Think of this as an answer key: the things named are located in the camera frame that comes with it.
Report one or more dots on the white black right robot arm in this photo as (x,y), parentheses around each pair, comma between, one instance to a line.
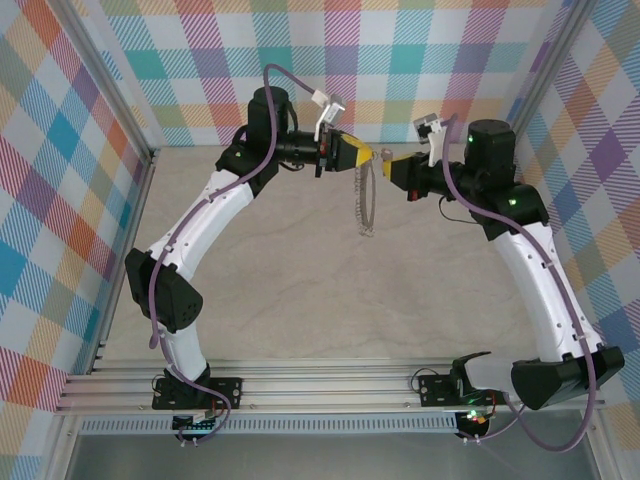
(530,270)

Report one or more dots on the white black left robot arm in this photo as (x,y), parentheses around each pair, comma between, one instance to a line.
(200,225)

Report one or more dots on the aluminium mounting rails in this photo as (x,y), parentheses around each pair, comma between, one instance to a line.
(325,385)

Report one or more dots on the controller board with lit LEDs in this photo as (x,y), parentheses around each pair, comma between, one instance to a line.
(475,417)

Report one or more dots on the grey sheet metal panel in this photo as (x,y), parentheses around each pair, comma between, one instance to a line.
(325,460)

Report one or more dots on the green terminal controller board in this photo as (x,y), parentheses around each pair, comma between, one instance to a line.
(192,425)

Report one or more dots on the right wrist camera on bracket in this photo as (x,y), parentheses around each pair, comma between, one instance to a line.
(425,127)

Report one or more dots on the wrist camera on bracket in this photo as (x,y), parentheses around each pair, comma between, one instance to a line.
(336,107)
(425,127)

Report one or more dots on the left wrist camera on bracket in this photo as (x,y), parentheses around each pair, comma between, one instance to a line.
(336,107)

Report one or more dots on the aluminium frame post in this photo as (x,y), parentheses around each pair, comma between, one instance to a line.
(544,75)
(111,85)

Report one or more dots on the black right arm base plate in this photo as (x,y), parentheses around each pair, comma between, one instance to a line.
(435,392)

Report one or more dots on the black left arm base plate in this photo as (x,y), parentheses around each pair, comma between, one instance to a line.
(227,392)

